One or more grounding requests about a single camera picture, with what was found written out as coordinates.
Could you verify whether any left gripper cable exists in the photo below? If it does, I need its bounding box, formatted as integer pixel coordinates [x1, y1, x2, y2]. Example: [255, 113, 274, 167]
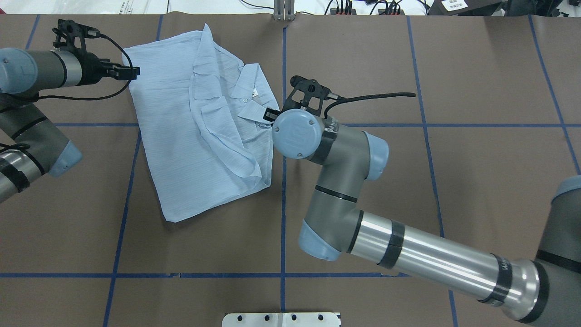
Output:
[37, 33, 135, 101]

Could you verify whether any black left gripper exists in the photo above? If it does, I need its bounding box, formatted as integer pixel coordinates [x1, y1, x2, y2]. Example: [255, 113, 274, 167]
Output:
[78, 52, 140, 86]

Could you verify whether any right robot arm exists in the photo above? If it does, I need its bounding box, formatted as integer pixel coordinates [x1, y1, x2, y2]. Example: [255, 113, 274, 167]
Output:
[264, 108, 580, 327]

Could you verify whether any black box with label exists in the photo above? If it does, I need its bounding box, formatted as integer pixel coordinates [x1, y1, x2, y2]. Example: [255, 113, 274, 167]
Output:
[427, 0, 510, 16]

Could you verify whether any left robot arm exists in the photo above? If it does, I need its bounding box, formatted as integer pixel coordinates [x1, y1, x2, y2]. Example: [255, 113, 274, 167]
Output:
[0, 48, 140, 201]

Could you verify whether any black power strip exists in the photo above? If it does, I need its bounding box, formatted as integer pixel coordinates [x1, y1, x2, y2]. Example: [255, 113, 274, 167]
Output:
[326, 5, 405, 16]

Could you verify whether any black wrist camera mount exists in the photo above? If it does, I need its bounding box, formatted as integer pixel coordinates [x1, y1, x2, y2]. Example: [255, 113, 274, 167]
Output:
[281, 76, 344, 117]

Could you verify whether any light blue striped shirt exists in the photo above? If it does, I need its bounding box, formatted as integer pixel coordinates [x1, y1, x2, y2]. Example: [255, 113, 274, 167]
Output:
[125, 25, 279, 222]

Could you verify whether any aluminium frame post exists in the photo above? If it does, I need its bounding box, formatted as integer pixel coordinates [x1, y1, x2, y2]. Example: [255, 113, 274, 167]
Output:
[273, 0, 296, 21]

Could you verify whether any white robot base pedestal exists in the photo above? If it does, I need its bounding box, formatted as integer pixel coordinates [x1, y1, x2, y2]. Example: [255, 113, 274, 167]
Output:
[222, 312, 342, 327]

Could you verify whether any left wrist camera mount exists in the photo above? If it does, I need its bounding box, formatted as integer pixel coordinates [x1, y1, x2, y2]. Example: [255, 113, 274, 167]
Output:
[52, 19, 101, 55]

